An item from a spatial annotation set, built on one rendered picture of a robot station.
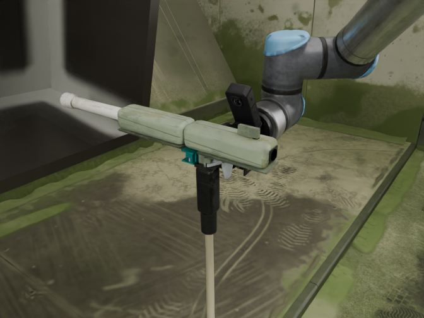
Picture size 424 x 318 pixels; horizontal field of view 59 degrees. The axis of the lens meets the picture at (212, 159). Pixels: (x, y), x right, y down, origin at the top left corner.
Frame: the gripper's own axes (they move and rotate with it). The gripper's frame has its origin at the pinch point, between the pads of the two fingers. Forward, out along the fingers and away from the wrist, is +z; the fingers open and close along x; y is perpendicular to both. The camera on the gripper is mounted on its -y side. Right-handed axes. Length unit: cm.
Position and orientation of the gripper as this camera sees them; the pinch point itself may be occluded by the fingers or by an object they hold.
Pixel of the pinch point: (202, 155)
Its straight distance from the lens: 62.9
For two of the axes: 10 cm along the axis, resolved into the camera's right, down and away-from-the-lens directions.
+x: -8.4, -2.5, 4.9
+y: 0.1, 8.9, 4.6
